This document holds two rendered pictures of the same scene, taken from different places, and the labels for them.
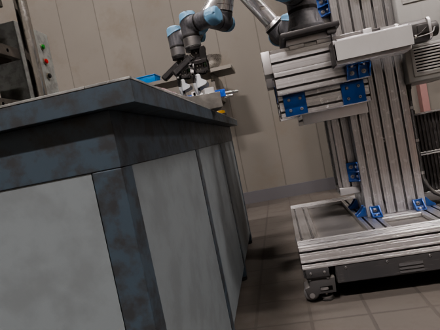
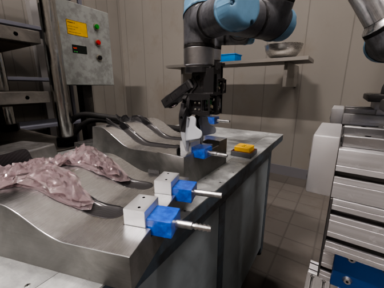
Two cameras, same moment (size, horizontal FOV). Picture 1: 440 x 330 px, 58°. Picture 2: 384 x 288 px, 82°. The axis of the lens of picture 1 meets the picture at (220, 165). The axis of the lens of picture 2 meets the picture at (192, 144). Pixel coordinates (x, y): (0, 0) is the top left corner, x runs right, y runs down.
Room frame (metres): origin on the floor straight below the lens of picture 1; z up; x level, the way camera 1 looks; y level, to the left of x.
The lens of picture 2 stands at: (1.23, -0.22, 1.06)
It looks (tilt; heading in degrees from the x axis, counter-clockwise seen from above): 14 degrees down; 25
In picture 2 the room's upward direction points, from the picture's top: straight up
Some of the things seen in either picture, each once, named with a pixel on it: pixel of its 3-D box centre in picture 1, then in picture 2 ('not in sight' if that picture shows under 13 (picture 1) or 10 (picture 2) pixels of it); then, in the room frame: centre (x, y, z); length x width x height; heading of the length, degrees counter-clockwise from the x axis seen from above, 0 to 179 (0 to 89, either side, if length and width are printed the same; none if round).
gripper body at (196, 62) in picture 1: (198, 61); (201, 92); (1.76, 0.01, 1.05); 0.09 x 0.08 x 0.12; 82
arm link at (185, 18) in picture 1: (189, 25); (200, 23); (1.76, 0.01, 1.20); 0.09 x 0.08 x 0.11; 57
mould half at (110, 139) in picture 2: not in sight; (147, 142); (1.86, 0.25, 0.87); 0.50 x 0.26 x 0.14; 82
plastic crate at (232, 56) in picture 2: (145, 82); (227, 59); (3.72, 0.53, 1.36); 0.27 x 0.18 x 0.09; 81
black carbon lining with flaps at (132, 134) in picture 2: not in sight; (148, 129); (1.85, 0.24, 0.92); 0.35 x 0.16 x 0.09; 82
